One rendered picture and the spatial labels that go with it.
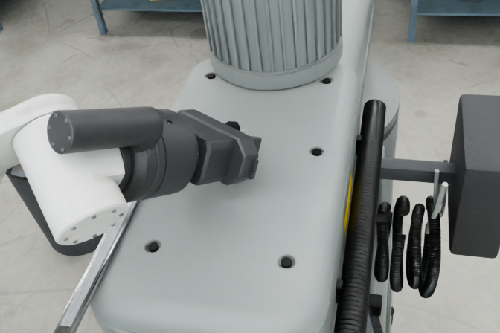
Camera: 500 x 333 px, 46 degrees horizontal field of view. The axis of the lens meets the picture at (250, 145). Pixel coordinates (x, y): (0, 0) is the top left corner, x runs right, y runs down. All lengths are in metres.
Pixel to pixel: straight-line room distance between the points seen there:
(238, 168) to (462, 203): 0.49
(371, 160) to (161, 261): 0.35
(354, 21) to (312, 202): 0.66
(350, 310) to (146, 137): 0.30
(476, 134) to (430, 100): 2.96
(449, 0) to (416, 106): 1.04
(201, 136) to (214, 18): 0.25
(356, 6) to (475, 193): 0.51
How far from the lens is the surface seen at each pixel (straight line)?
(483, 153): 0.99
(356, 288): 0.69
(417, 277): 1.14
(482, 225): 1.05
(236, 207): 0.66
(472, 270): 3.03
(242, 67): 0.82
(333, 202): 0.67
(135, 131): 0.50
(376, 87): 1.39
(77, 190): 0.49
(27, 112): 0.53
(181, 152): 0.56
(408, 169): 1.07
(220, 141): 0.60
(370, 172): 0.81
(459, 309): 2.89
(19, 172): 3.11
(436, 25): 4.78
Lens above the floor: 2.37
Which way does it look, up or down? 41 degrees down
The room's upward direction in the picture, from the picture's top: 8 degrees counter-clockwise
